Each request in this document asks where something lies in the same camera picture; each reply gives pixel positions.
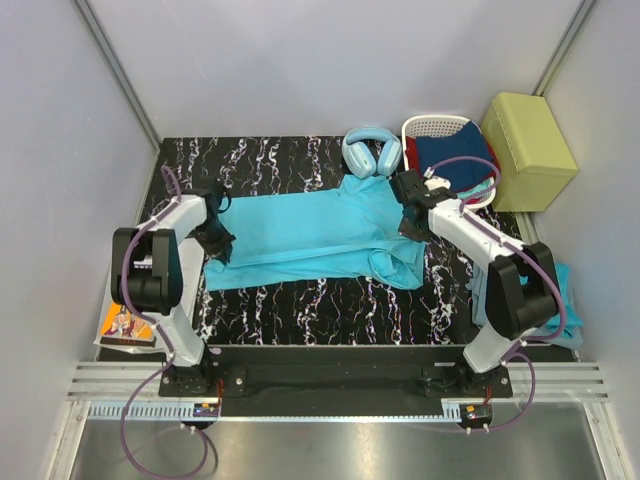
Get turquoise t-shirt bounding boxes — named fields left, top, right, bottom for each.
left=204, top=175, right=425, bottom=291

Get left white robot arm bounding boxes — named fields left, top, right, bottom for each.
left=110, top=179, right=235, bottom=396

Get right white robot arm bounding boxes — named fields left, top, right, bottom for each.
left=390, top=170, right=567, bottom=397

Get pile of teal t-shirts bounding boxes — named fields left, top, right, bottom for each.
left=466, top=263, right=583, bottom=350

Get red folded t-shirt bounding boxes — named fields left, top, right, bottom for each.
left=405, top=137, right=497, bottom=208

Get light blue headphones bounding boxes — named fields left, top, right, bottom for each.
left=341, top=127, right=403, bottom=179

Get teal folded t-shirt in basket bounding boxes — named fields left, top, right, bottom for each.
left=458, top=178, right=493, bottom=204

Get white plastic laundry basket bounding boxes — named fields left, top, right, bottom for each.
left=401, top=114, right=499, bottom=210

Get navy blue folded t-shirt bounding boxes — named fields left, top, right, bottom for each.
left=415, top=122, right=495, bottom=193

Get white paper sheets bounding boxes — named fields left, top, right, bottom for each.
left=93, top=244, right=206, bottom=355

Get yellow-green storage box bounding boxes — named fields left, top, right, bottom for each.
left=481, top=92, right=578, bottom=212

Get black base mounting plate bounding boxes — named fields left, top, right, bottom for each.
left=159, top=346, right=513, bottom=421

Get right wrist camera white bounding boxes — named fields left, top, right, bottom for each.
left=423, top=168, right=451, bottom=191

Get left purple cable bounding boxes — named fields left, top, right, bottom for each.
left=121, top=164, right=221, bottom=474

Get aluminium rail frame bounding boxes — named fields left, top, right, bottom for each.
left=45, top=358, right=635, bottom=479

